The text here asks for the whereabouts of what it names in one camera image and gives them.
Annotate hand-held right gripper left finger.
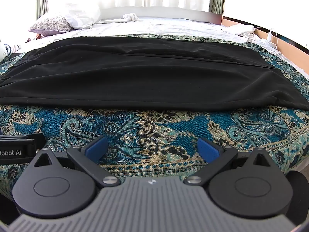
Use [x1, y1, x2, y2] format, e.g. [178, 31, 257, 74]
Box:
[31, 135, 121, 188]

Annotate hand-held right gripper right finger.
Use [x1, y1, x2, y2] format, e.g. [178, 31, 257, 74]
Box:
[183, 137, 276, 187]

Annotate black pants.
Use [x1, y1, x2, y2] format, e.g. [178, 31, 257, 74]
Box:
[0, 36, 309, 111]

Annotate teal paisley blanket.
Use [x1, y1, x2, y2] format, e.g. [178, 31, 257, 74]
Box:
[0, 33, 309, 200]

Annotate white printed soft item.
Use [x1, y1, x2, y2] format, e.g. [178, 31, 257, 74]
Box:
[0, 38, 12, 62]

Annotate floral pillow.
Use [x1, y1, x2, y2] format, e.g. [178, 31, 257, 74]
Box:
[28, 14, 72, 35]

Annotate white bed sheet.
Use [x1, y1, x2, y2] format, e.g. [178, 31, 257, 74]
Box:
[14, 16, 266, 47]

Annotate white pillow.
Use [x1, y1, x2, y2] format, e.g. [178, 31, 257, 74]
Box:
[59, 3, 101, 30]

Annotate crumpled white cloth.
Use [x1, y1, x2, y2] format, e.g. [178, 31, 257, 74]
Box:
[122, 13, 140, 22]

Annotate white headboard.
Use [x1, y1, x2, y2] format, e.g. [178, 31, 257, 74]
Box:
[100, 6, 223, 25]

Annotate white charger with cable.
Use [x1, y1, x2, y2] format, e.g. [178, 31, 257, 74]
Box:
[267, 28, 282, 54]

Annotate wooden bed frame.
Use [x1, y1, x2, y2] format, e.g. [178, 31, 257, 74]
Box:
[222, 16, 309, 74]

